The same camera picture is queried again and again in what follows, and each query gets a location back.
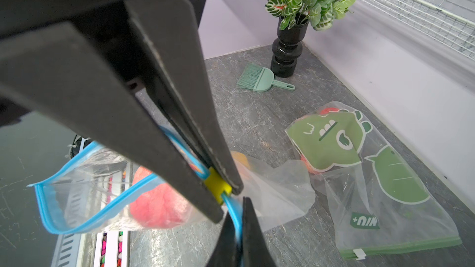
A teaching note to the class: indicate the green hand brush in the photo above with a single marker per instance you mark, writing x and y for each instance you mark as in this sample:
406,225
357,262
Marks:
260,79

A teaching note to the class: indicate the green printed zip-top bag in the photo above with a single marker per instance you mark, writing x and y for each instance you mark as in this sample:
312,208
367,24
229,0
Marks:
378,204

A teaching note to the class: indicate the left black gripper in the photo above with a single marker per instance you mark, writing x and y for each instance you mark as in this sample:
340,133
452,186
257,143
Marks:
72,60

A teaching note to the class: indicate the yellow mango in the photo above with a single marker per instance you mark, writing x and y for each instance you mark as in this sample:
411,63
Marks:
241,161

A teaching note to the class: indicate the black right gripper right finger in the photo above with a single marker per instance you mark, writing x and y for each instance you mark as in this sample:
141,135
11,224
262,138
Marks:
255,252

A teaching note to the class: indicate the black glossy vase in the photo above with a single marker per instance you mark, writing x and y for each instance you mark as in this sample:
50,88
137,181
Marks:
287,48

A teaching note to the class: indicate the clear blue-zipper bag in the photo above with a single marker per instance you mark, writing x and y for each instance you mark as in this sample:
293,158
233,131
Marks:
100,190

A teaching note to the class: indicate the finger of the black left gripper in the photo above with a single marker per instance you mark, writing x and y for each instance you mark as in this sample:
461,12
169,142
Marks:
178,83

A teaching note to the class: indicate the pink peach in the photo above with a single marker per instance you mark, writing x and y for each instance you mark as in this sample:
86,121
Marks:
161,208

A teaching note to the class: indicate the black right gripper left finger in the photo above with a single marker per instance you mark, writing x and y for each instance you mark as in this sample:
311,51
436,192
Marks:
225,251

